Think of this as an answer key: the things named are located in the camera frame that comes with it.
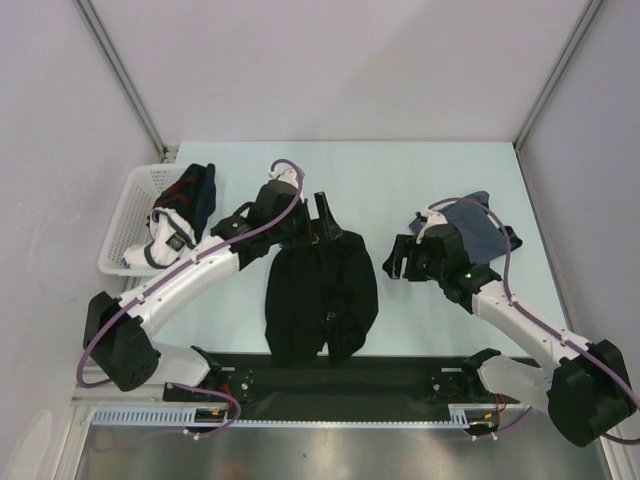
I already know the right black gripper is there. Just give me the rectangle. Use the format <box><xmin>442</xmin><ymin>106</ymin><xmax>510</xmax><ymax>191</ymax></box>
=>
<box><xmin>381</xmin><ymin>234</ymin><xmax>445</xmax><ymax>283</ymax></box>

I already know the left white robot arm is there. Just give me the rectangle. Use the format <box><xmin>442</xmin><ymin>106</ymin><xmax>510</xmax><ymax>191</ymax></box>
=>
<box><xmin>83</xmin><ymin>180</ymin><xmax>342</xmax><ymax>400</ymax></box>

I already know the dark navy red garment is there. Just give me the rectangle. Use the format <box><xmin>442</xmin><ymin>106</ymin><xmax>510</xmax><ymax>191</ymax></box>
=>
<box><xmin>152</xmin><ymin>163</ymin><xmax>216</xmax><ymax>243</ymax></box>

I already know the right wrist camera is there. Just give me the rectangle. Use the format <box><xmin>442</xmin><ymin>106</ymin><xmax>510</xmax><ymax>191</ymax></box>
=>
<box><xmin>409</xmin><ymin>209</ymin><xmax>448</xmax><ymax>236</ymax></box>

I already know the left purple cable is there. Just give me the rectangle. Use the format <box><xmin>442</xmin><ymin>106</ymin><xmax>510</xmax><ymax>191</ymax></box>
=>
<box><xmin>74</xmin><ymin>158</ymin><xmax>306</xmax><ymax>441</ymax></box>

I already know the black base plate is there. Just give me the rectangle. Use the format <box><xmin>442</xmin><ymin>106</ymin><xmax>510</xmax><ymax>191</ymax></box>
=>
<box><xmin>162</xmin><ymin>353</ymin><xmax>495</xmax><ymax>421</ymax></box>

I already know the white plastic laundry basket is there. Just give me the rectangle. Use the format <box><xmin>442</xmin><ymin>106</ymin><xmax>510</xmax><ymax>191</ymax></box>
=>
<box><xmin>98</xmin><ymin>164</ymin><xmax>188</xmax><ymax>277</ymax></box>

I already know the slotted cable duct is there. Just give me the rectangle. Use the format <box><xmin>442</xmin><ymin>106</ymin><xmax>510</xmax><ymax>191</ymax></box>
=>
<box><xmin>91</xmin><ymin>406</ymin><xmax>497</xmax><ymax>429</ymax></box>

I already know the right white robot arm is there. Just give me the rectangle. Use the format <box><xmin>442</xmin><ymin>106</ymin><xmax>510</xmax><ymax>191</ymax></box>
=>
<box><xmin>383</xmin><ymin>224</ymin><xmax>639</xmax><ymax>447</ymax></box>

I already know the right aluminium frame post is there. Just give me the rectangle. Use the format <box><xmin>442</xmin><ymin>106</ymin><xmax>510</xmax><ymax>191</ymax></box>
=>
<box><xmin>512</xmin><ymin>0</ymin><xmax>606</xmax><ymax>154</ymax></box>

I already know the aluminium frame post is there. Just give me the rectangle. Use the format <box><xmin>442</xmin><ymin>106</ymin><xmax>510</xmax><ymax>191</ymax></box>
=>
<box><xmin>72</xmin><ymin>0</ymin><xmax>168</xmax><ymax>160</ymax></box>
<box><xmin>512</xmin><ymin>0</ymin><xmax>606</xmax><ymax>154</ymax></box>

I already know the black tank top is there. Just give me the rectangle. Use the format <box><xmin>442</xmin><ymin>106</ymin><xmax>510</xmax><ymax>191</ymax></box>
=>
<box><xmin>265</xmin><ymin>231</ymin><xmax>379</xmax><ymax>367</ymax></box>

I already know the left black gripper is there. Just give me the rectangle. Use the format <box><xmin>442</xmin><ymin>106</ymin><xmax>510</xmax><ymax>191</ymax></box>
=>
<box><xmin>269</xmin><ymin>193</ymin><xmax>341</xmax><ymax>248</ymax></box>

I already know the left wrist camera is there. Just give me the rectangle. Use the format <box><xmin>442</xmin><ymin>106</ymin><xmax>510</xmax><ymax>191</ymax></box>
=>
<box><xmin>269</xmin><ymin>167</ymin><xmax>299</xmax><ymax>188</ymax></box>

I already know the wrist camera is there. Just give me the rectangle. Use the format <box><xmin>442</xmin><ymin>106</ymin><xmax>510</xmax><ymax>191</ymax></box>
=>
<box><xmin>269</xmin><ymin>167</ymin><xmax>299</xmax><ymax>188</ymax></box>
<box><xmin>409</xmin><ymin>209</ymin><xmax>448</xmax><ymax>236</ymax></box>

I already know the blue printed tank top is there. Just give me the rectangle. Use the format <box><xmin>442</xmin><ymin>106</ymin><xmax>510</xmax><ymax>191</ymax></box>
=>
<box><xmin>408</xmin><ymin>190</ymin><xmax>523</xmax><ymax>264</ymax></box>

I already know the left aluminium frame post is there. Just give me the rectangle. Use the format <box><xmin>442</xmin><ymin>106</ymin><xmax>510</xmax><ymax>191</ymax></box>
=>
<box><xmin>72</xmin><ymin>0</ymin><xmax>168</xmax><ymax>160</ymax></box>

